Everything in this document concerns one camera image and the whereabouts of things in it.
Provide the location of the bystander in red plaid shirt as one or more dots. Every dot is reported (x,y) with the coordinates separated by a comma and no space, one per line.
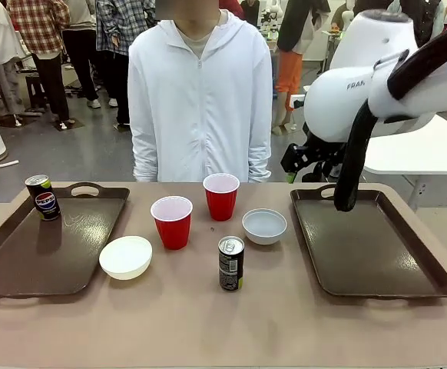
(43,30)

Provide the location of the white side table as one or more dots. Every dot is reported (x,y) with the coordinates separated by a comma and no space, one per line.
(419,153)

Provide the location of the white pipe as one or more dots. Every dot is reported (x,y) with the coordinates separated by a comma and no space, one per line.
(0,164)

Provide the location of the person's right forearm white sleeve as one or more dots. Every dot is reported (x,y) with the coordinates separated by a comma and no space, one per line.
(145,153)

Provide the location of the black soda can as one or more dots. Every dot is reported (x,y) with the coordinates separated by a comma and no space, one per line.
(230,269)

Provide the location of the white bowl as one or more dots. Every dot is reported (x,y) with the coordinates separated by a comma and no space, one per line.
(263,236)
(125,259)

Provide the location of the black Pepsi can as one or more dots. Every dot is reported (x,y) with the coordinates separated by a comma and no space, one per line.
(46,201)

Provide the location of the bystander in orange trousers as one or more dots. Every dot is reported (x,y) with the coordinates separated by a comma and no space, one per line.
(290,69)

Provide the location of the red plastic cup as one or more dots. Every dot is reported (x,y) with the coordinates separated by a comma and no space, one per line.
(171,232)
(220,205)

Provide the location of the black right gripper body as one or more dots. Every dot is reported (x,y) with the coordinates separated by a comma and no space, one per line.
(315,151)

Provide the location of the bystander in blue plaid shirt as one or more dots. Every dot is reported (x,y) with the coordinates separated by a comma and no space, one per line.
(118,38)

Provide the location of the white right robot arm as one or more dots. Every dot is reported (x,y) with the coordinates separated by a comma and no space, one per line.
(335,111)

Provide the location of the black stool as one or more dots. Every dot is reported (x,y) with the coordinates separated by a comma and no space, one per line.
(35,90)

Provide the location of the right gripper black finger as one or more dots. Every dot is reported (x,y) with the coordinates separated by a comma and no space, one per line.
(290,177)
(312,175)

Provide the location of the person's left forearm white sleeve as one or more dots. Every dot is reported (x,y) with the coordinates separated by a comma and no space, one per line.
(259,153)

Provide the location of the person in white hoodie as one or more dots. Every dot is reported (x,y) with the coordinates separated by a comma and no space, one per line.
(198,96)

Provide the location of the brown plastic tray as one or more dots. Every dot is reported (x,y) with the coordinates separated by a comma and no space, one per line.
(361,250)
(54,250)

